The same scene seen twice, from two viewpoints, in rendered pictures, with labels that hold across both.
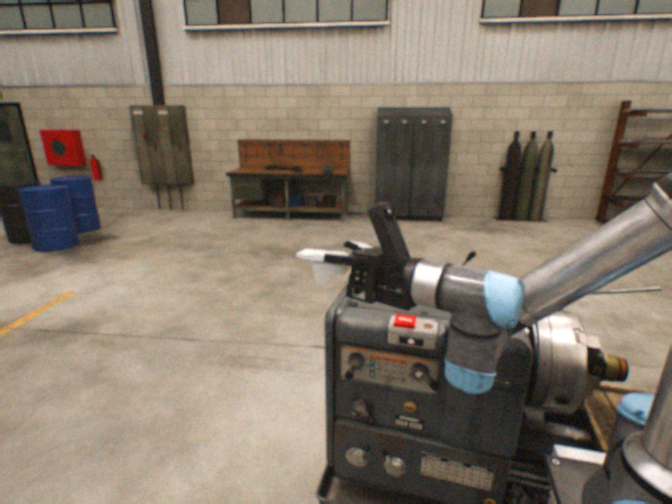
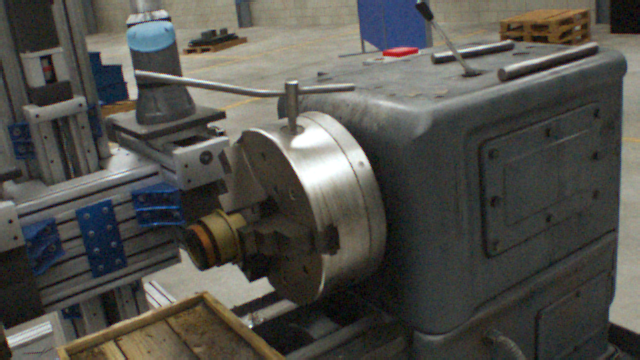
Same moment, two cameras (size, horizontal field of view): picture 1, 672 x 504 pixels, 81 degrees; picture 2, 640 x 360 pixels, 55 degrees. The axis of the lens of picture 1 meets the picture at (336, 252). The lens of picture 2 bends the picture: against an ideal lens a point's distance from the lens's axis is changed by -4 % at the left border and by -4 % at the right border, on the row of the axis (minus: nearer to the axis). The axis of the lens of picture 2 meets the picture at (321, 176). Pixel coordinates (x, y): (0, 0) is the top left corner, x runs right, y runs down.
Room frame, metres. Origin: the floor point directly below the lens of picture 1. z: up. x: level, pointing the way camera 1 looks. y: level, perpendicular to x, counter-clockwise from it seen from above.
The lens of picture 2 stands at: (1.80, -1.42, 1.49)
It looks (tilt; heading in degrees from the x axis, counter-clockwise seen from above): 19 degrees down; 132
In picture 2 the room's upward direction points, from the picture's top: 8 degrees counter-clockwise
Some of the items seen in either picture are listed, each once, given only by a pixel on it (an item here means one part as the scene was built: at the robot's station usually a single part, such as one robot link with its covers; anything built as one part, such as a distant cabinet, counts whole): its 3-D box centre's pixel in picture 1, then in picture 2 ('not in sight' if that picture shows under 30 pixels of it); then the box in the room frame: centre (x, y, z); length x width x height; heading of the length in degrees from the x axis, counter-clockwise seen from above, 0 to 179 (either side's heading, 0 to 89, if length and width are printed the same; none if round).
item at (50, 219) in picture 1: (50, 217); not in sight; (5.58, 4.18, 0.44); 0.59 x 0.59 x 0.88
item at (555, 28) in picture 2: not in sight; (546, 30); (-1.45, 7.15, 0.22); 1.25 x 0.86 x 0.44; 87
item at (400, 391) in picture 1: (423, 346); (455, 157); (1.17, -0.30, 1.06); 0.59 x 0.48 x 0.39; 73
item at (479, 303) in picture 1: (479, 296); not in sight; (0.53, -0.21, 1.56); 0.11 x 0.08 x 0.09; 54
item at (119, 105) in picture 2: not in sight; (77, 88); (-5.49, 2.41, 0.39); 1.20 x 0.80 x 0.79; 92
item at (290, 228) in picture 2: not in sight; (285, 238); (1.14, -0.79, 1.08); 0.12 x 0.11 x 0.05; 163
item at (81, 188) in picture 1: (76, 204); not in sight; (6.51, 4.38, 0.44); 0.59 x 0.59 x 0.88
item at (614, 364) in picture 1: (605, 367); (218, 239); (1.03, -0.84, 1.08); 0.09 x 0.09 x 0.09; 75
